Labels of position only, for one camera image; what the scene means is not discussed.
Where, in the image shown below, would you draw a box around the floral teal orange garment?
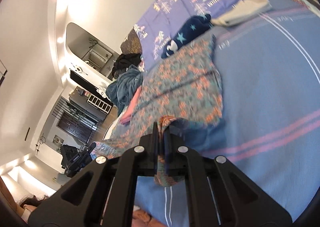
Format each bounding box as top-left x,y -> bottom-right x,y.
91,34 -> 224,188

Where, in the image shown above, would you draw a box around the black clothes pile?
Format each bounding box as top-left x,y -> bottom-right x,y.
111,53 -> 141,79

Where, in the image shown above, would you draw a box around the white cube shelf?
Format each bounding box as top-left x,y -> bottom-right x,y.
87,94 -> 112,114

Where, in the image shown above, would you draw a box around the folded pink garment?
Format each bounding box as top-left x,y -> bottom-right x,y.
120,86 -> 142,124

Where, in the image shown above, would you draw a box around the blue striped blanket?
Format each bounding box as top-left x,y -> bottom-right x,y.
182,0 -> 319,221

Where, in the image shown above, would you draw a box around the teal fleece blanket pile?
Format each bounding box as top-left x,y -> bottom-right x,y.
105,65 -> 143,115

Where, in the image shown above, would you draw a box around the patterned brown pillow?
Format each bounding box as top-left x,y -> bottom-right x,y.
120,29 -> 142,54

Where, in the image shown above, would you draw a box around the navy star print garment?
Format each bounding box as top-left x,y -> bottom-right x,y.
161,14 -> 212,59

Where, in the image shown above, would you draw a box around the folded cream white garment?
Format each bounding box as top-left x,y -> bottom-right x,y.
210,0 -> 272,27

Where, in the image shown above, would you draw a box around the purple tree print bedsheet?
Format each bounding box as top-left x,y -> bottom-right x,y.
133,0 -> 278,70

